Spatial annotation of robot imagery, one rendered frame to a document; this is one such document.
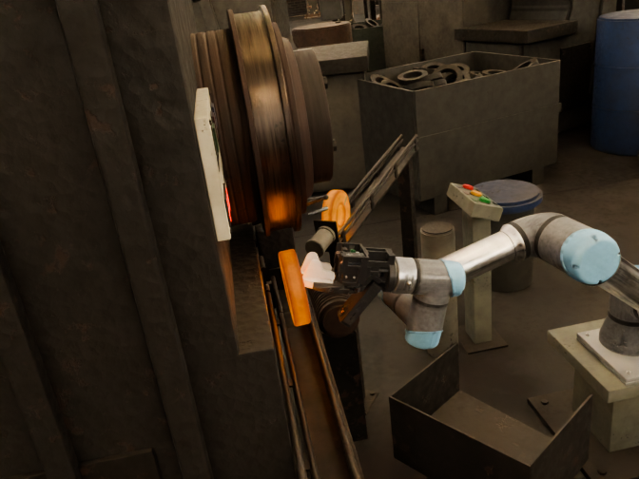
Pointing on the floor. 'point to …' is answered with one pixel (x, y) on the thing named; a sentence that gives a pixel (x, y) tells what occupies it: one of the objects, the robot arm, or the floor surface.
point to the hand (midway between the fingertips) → (293, 278)
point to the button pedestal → (479, 307)
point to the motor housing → (342, 357)
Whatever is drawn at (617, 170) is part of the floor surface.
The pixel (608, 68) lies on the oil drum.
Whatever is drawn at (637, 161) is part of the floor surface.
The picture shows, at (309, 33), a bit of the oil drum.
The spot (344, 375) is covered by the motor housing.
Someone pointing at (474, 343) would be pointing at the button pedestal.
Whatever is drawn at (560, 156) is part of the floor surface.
